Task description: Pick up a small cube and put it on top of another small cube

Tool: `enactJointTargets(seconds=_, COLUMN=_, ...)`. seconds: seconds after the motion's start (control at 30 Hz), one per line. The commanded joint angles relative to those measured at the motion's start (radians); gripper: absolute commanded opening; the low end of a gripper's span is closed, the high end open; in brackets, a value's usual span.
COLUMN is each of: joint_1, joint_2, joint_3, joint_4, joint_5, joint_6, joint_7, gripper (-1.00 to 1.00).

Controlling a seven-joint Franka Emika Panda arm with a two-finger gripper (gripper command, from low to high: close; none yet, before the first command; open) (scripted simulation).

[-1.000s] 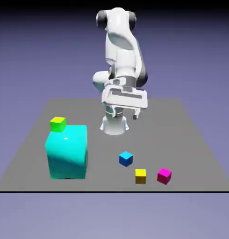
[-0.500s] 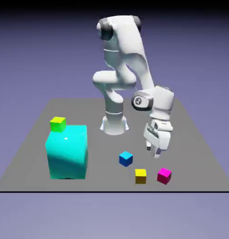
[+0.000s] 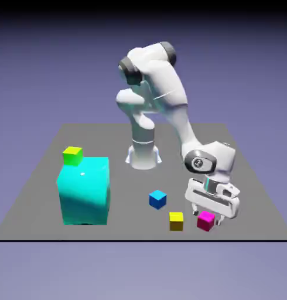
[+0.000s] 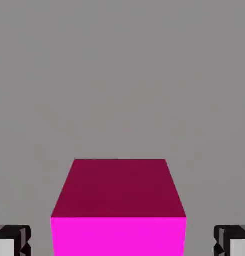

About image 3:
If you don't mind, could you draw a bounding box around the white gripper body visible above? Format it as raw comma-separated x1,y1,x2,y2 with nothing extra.
184,178,240,220

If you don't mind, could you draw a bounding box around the small magenta cube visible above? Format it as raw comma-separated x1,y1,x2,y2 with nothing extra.
196,210,216,232

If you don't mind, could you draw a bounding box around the small lime green cube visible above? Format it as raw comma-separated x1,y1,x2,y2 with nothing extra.
62,146,83,167

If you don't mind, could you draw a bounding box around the large cyan box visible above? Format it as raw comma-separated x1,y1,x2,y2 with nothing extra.
56,156,111,226

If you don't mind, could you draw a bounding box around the small yellow cube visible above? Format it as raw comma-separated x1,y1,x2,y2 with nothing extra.
169,212,185,232

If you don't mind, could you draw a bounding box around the small blue cube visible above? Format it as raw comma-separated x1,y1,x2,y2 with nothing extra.
148,189,168,210

